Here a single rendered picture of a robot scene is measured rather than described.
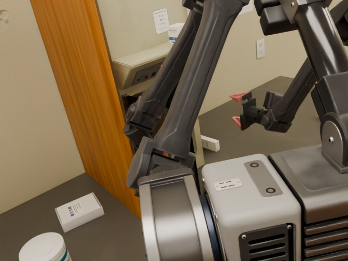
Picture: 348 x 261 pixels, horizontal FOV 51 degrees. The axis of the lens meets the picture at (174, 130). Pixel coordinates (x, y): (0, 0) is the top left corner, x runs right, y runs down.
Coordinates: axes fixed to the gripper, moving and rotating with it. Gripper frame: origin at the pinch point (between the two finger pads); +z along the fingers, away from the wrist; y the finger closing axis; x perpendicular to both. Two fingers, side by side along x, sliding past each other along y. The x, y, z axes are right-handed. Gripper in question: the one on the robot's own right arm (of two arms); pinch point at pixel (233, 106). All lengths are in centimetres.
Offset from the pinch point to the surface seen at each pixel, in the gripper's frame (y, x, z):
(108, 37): 39, 39, 12
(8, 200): -23, 85, 53
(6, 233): -25, 91, 34
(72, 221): -22, 70, 16
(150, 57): 31.2, 32.0, 1.2
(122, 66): 30, 40, 5
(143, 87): 18.3, 31.4, 11.4
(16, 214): -25, 85, 44
